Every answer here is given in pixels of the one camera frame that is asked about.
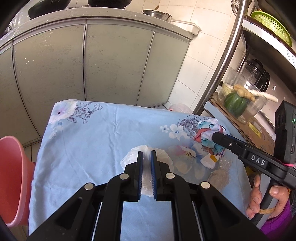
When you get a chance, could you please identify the flattened cardboard sheet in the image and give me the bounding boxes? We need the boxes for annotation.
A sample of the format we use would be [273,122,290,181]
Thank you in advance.
[204,92,275,155]

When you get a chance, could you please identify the ginger root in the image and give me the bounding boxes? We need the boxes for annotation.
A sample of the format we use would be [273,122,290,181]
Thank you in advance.
[233,84,256,102]

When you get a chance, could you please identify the green plastic colander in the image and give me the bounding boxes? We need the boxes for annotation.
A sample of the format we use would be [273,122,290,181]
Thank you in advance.
[251,11,292,47]

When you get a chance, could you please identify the steel bowl on counter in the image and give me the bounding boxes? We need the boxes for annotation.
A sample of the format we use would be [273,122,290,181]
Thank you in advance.
[142,9,165,20]

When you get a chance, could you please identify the metal rack shelf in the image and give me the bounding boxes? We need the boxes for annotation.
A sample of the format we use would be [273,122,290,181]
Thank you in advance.
[191,0,296,151]

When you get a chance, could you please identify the clear bubble wrap piece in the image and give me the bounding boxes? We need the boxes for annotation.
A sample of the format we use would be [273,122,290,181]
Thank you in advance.
[207,159,232,192]

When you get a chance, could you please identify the grey kitchen cabinet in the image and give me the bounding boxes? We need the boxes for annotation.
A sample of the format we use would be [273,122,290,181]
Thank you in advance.
[1,8,194,145]

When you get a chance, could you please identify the clear plastic container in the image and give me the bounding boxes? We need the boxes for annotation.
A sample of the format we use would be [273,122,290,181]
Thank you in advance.
[217,67,268,124]

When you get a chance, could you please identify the colourful paper ball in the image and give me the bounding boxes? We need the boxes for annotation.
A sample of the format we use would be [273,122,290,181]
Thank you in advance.
[194,118,226,157]

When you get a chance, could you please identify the purple sleeve forearm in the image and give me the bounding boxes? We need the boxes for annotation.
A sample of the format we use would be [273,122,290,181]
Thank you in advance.
[260,201,292,240]

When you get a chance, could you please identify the black frying pan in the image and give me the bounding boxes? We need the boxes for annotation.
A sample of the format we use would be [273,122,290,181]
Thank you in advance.
[88,0,132,9]

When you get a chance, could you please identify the green squash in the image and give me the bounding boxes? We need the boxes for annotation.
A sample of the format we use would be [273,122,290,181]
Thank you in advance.
[224,92,248,118]

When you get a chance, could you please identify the light blue floral tablecloth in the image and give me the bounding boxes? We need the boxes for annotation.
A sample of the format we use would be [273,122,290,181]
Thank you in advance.
[29,101,251,240]

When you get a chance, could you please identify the white plastic bag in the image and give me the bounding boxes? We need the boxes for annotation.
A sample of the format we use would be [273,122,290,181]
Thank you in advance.
[120,145,174,197]

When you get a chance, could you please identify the black wok with spatula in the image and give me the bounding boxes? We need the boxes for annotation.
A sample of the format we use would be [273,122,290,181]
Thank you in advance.
[28,0,70,19]

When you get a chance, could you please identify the small steel pot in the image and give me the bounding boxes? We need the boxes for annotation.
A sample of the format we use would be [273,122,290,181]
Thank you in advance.
[164,13,171,23]

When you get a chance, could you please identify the white leek stalk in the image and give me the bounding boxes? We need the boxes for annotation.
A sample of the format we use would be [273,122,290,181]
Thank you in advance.
[254,91,278,103]

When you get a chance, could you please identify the pink plastic trash bucket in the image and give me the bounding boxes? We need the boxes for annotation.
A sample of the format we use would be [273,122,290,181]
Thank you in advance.
[1,136,35,228]

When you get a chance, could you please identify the person's right hand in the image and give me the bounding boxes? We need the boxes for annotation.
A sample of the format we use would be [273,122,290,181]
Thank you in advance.
[245,174,290,219]

